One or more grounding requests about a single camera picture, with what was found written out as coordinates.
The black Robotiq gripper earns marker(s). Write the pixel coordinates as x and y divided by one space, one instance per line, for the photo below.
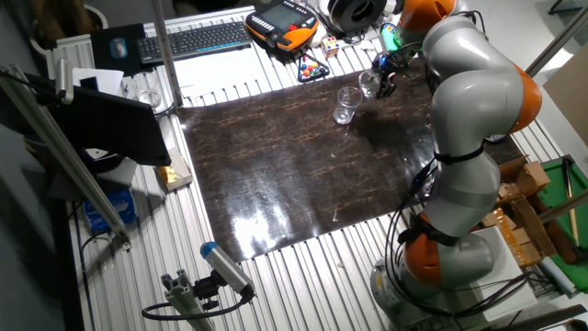
385 64

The small clear glass jar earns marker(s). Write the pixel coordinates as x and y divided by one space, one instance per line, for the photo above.
369 85

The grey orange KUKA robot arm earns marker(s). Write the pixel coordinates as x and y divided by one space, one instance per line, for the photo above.
473 92

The clear plastic cup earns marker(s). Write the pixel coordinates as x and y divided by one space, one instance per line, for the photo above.
347 108

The small round black puck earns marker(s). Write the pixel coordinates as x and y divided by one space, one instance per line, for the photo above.
388 27

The Rubik's cube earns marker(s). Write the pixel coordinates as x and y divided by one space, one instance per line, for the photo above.
330 47

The black triangle with billiard balls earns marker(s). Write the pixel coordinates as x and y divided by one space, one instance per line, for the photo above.
313 71

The black filament spool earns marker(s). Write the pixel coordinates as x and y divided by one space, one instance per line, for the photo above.
358 11

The black USB hub blue light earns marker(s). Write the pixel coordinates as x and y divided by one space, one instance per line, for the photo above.
419 183

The orange black teach pendant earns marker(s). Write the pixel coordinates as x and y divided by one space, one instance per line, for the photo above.
282 18

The dark marble pattern mat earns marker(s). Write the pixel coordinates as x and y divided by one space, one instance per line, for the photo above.
275 184

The white paper sheet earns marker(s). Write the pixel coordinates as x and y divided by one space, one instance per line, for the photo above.
220 69

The brown cardboard sheet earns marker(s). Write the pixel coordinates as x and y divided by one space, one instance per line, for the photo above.
569 96

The black computer keyboard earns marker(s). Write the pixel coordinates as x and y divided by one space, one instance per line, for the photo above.
193 41

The green mini pool table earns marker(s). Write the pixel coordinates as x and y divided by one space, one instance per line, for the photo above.
556 193

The long cardboard box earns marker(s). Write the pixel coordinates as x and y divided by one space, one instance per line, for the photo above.
528 239

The wooden cue stick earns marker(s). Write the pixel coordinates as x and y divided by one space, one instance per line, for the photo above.
570 202

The tan box gold foil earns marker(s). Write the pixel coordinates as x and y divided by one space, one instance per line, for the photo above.
173 172

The clear glass tumbler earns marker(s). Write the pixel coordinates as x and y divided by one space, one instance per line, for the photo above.
147 89

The white flat box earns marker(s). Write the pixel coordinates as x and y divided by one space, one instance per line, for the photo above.
510 285

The grey computer mouse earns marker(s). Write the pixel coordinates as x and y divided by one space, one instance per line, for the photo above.
118 48

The pale grey tube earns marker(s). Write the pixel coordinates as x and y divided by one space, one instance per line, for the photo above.
558 278

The white paper stack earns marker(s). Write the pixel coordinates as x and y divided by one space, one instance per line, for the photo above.
108 80

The black mouse pad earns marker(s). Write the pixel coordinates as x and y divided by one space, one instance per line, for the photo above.
103 62

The black monitor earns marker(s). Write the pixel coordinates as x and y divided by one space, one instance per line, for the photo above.
105 124

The short aluminium profile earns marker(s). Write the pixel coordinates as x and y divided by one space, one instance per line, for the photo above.
184 299

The blue tissue pack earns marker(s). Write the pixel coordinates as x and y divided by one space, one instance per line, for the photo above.
110 211

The grey wrist camera green mount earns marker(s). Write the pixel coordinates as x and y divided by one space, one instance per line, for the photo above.
390 44

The aluminium frame strut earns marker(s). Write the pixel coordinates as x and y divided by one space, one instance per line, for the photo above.
556 41
165 55
565 207
59 151

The silver camera blue cap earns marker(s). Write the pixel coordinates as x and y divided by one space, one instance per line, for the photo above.
227 269

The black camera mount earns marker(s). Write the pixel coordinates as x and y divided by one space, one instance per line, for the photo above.
206 289

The silver depth camera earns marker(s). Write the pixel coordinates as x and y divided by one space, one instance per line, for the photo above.
64 80

